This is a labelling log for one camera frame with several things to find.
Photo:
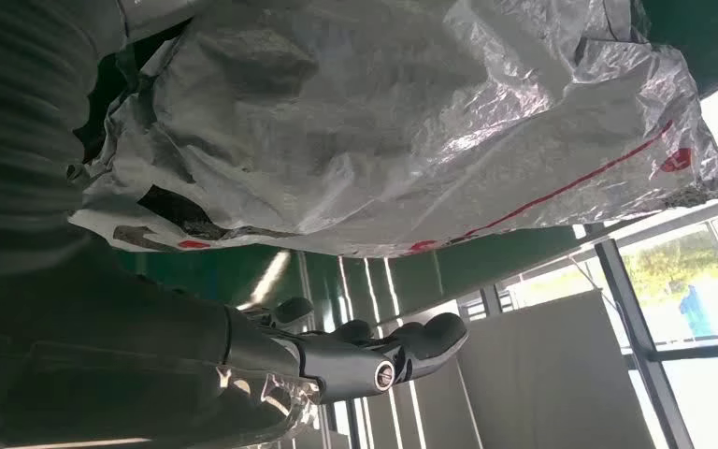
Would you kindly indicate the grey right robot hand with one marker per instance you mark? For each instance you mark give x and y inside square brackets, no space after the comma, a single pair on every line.
[117,347]

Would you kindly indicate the white partition panel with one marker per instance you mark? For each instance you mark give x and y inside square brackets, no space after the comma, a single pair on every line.
[551,378]

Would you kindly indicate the dark window frame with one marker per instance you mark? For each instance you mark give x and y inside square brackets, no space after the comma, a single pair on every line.
[638,334]

